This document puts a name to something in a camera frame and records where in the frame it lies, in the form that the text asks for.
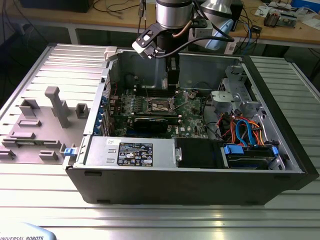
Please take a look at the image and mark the black monitor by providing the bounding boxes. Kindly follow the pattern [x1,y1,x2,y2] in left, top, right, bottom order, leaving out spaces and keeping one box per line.
[19,0,95,13]

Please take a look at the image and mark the blue cable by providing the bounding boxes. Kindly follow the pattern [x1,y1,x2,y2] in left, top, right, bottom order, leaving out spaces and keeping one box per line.
[246,14,254,52]

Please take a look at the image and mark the black open PC case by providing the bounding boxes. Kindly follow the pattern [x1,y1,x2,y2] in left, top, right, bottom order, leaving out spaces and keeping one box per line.
[65,48,320,206]

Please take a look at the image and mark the green RAM stick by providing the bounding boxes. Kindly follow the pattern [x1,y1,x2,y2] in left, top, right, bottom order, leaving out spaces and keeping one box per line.
[15,140,61,146]

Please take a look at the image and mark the silver metal drive cage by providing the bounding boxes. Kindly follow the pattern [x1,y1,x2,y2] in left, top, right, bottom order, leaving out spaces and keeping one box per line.
[209,64,267,121]

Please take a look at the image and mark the dark hanging cables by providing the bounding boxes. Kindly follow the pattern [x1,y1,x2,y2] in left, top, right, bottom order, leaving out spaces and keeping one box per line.
[136,0,149,38]

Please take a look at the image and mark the orange wire bundle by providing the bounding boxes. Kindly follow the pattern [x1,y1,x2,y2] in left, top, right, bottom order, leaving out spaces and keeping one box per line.
[229,116,266,146]

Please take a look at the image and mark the blue expansion slot clips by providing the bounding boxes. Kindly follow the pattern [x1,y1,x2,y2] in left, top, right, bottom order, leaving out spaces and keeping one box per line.
[95,96,108,136]

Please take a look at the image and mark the hard disk in blue carrier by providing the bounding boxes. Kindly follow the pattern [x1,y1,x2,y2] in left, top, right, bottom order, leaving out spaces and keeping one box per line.
[223,144,280,171]

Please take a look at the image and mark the CPU socket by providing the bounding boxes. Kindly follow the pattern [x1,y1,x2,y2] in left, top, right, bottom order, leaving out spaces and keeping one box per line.
[146,96,176,113]

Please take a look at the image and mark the blue wire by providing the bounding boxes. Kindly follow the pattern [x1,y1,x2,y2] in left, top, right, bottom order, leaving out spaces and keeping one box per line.
[235,119,259,148]

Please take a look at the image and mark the CPU cooler heatsink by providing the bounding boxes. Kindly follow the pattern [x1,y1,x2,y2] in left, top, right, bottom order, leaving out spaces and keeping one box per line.
[264,11,280,28]

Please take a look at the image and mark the black camera cable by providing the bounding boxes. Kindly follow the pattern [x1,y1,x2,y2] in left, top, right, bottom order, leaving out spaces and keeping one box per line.
[153,35,236,60]

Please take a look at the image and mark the grey electronic device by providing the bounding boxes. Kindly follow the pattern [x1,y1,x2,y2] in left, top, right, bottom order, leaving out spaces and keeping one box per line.
[278,11,299,29]

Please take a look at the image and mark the black RAM slot bank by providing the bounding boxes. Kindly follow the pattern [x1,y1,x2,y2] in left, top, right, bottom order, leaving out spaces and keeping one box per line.
[134,85,179,99]
[132,111,181,119]

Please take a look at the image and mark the silver power supply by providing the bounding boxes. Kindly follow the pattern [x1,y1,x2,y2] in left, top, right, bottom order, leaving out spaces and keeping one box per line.
[84,136,176,169]

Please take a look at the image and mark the black graphics card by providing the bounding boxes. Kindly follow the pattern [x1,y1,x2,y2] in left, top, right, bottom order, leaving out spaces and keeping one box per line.
[133,116,169,134]

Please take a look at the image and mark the white paper sheet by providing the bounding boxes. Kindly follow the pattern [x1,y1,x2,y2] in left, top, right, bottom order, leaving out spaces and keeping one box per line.
[254,4,270,18]

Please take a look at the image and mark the wooden desk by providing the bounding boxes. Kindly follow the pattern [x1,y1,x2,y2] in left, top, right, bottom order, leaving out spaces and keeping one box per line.
[0,0,320,48]

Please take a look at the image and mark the grey parts rack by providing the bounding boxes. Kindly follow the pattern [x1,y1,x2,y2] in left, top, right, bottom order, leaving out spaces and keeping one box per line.
[0,86,91,166]

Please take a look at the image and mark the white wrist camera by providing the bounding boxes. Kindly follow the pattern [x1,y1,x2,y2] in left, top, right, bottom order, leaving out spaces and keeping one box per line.
[131,23,161,60]

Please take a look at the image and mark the white label card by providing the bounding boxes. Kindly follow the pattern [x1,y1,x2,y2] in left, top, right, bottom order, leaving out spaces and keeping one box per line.
[224,42,237,55]

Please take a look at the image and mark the red wire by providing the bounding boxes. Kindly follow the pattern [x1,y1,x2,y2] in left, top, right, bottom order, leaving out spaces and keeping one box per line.
[216,116,227,137]

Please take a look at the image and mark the green motherboard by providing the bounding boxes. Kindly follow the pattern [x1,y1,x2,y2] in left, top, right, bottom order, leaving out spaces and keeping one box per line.
[106,86,214,140]

